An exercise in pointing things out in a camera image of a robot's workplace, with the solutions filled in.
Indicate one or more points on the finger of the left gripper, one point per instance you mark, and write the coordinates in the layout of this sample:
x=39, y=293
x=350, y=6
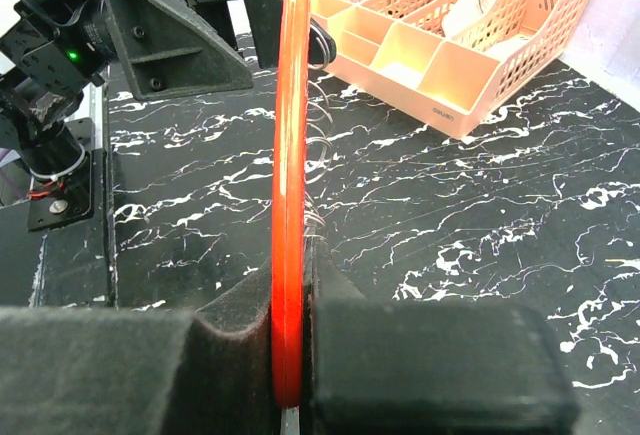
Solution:
x=265, y=22
x=168, y=51

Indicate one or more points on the orange plastic desk organizer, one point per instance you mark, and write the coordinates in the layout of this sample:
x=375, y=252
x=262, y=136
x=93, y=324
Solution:
x=396, y=51

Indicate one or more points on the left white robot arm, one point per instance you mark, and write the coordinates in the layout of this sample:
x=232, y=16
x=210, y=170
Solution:
x=57, y=48

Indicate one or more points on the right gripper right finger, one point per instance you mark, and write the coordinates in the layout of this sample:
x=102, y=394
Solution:
x=402, y=367

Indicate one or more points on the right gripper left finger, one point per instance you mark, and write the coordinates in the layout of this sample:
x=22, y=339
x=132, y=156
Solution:
x=107, y=371

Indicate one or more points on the white envelope card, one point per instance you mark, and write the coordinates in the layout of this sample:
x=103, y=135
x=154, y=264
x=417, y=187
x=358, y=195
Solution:
x=462, y=15

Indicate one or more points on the white and red keyring holder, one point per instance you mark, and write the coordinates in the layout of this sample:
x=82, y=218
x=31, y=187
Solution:
x=287, y=304

